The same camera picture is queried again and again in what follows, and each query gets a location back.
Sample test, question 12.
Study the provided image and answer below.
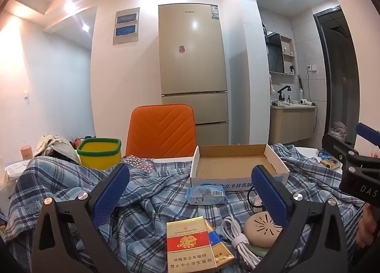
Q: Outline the grey wall panel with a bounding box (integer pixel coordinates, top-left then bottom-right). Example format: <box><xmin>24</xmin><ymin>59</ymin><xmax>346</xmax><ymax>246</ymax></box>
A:
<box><xmin>113</xmin><ymin>7</ymin><xmax>140</xmax><ymax>45</ymax></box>

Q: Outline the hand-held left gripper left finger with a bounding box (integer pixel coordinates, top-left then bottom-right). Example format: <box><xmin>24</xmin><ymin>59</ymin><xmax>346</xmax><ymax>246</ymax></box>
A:
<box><xmin>31</xmin><ymin>163</ymin><xmax>131</xmax><ymax>273</ymax></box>

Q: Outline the black faucet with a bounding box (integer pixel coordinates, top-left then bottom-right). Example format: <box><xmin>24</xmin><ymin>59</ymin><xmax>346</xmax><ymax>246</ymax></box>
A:
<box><xmin>277</xmin><ymin>85</ymin><xmax>291</xmax><ymax>102</ymax></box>

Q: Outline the yellow bin with green rim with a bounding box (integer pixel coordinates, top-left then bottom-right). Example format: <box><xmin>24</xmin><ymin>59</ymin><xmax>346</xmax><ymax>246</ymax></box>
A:
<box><xmin>77</xmin><ymin>138</ymin><xmax>122</xmax><ymax>170</ymax></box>

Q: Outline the red cigarette pack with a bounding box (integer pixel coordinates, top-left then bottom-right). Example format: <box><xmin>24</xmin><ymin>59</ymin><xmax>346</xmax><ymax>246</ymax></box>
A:
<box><xmin>166</xmin><ymin>217</ymin><xmax>219</xmax><ymax>273</ymax></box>

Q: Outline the red bag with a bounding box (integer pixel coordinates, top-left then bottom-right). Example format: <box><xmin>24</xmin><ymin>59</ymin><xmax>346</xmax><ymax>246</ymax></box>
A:
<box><xmin>73</xmin><ymin>136</ymin><xmax>90</xmax><ymax>149</ymax></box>

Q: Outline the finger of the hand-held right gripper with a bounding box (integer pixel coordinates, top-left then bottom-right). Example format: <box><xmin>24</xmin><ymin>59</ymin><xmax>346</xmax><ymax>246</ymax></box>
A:
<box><xmin>356</xmin><ymin>122</ymin><xmax>380</xmax><ymax>143</ymax></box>
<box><xmin>321</xmin><ymin>133</ymin><xmax>361</xmax><ymax>173</ymax></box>

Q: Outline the beige vanity cabinet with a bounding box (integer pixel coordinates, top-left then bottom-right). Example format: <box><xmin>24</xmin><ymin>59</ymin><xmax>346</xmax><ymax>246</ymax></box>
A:
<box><xmin>270</xmin><ymin>105</ymin><xmax>317</xmax><ymax>146</ymax></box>

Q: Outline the beige round hand warmer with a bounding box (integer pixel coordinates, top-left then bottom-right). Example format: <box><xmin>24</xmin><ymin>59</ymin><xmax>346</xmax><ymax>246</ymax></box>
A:
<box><xmin>243</xmin><ymin>212</ymin><xmax>284</xmax><ymax>247</ymax></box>

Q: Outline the orange chair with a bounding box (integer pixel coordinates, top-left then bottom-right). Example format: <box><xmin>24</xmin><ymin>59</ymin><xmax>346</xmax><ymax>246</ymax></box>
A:
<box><xmin>125</xmin><ymin>104</ymin><xmax>197</xmax><ymax>159</ymax></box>

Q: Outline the mirror cabinet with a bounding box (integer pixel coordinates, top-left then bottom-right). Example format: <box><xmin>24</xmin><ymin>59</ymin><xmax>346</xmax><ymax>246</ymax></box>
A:
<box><xmin>264</xmin><ymin>31</ymin><xmax>296</xmax><ymax>75</ymax></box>

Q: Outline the flat white box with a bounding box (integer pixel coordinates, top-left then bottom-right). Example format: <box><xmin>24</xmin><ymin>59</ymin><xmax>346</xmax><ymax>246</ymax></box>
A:
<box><xmin>4</xmin><ymin>160</ymin><xmax>30</xmax><ymax>181</ymax></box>

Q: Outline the white cable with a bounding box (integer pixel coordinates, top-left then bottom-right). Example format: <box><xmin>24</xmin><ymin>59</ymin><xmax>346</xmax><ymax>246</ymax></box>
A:
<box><xmin>221</xmin><ymin>216</ymin><xmax>262</xmax><ymax>270</ymax></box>

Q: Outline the green pad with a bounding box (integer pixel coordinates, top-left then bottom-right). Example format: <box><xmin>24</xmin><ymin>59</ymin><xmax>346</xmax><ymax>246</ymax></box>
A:
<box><xmin>248</xmin><ymin>243</ymin><xmax>269</xmax><ymax>259</ymax></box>

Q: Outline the white toilet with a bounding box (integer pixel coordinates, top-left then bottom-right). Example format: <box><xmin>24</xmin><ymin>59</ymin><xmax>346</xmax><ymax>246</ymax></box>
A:
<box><xmin>331</xmin><ymin>122</ymin><xmax>348</xmax><ymax>143</ymax></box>

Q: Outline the beige refrigerator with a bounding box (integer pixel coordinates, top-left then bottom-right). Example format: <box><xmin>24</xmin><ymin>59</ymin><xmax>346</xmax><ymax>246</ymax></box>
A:
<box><xmin>158</xmin><ymin>3</ymin><xmax>230</xmax><ymax>146</ymax></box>

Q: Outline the person's right hand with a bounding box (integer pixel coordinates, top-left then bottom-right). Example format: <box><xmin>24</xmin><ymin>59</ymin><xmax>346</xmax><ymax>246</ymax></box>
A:
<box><xmin>356</xmin><ymin>203</ymin><xmax>380</xmax><ymax>250</ymax></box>

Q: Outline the beige cloth pile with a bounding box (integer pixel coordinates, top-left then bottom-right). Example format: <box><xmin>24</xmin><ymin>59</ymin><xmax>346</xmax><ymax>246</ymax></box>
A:
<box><xmin>34</xmin><ymin>134</ymin><xmax>81</xmax><ymax>162</ymax></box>

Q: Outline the silver pill blister sheet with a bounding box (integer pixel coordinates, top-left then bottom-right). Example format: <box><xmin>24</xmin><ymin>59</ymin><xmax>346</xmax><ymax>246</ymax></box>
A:
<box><xmin>122</xmin><ymin>156</ymin><xmax>153</xmax><ymax>169</ymax></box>

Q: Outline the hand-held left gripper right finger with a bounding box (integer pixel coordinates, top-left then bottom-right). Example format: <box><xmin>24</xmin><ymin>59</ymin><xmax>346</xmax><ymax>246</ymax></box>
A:
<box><xmin>251</xmin><ymin>165</ymin><xmax>350</xmax><ymax>273</ymax></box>

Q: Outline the blue tissue packet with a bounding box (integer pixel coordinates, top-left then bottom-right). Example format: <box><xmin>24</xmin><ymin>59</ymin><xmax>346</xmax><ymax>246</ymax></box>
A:
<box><xmin>185</xmin><ymin>183</ymin><xmax>227</xmax><ymax>206</ymax></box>

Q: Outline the small gold pack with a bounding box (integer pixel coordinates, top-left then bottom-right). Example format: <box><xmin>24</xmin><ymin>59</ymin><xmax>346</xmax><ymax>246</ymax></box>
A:
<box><xmin>320</xmin><ymin>157</ymin><xmax>342</xmax><ymax>169</ymax></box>

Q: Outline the white plug with black cable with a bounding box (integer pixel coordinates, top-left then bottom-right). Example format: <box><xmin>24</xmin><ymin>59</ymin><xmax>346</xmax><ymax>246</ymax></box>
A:
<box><xmin>247</xmin><ymin>185</ymin><xmax>263</xmax><ymax>212</ymax></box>

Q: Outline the shallow cardboard box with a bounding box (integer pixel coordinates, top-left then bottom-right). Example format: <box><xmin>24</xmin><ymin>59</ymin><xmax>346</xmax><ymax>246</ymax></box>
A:
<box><xmin>190</xmin><ymin>144</ymin><xmax>290</xmax><ymax>192</ymax></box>

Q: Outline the gold blue cigarette pack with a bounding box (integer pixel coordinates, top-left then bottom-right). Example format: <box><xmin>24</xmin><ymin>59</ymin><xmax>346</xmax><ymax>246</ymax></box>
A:
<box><xmin>205</xmin><ymin>221</ymin><xmax>235</xmax><ymax>268</ymax></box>

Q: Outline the blue plaid blanket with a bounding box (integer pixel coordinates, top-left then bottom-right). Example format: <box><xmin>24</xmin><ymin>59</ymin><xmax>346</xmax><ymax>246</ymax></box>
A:
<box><xmin>6</xmin><ymin>142</ymin><xmax>369</xmax><ymax>273</ymax></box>

